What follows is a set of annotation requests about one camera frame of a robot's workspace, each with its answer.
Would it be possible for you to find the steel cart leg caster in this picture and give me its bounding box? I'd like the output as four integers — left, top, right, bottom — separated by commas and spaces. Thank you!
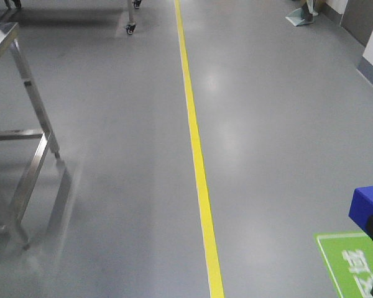
125, 0, 142, 35

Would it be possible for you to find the green dustpan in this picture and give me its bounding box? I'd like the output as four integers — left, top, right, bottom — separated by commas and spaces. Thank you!
285, 0, 318, 27

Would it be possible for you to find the green floor sign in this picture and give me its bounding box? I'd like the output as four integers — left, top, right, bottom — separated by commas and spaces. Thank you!
315, 232, 373, 297

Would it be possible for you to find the blue block part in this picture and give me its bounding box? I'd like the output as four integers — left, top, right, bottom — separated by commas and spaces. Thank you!
348, 186, 373, 236

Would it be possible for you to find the stainless steel table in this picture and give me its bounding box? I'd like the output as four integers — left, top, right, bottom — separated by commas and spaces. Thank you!
0, 22, 72, 260

